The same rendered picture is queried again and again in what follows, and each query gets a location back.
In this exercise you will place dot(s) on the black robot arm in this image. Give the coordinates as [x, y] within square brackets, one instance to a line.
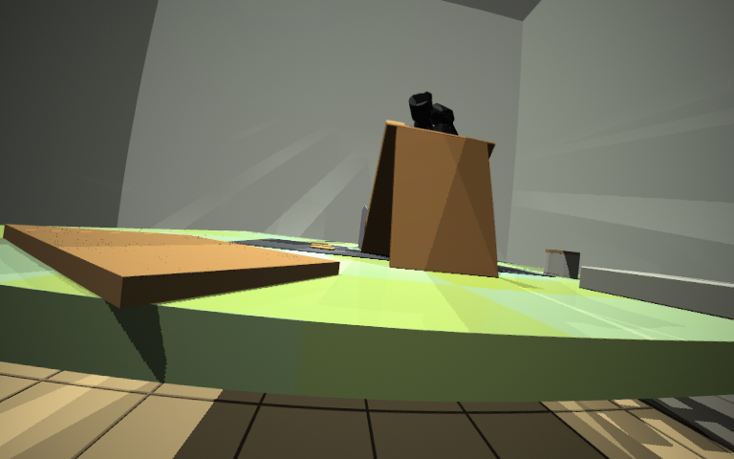
[424, 114]

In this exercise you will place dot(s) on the tan flat board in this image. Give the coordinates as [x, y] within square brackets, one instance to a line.
[130, 268]

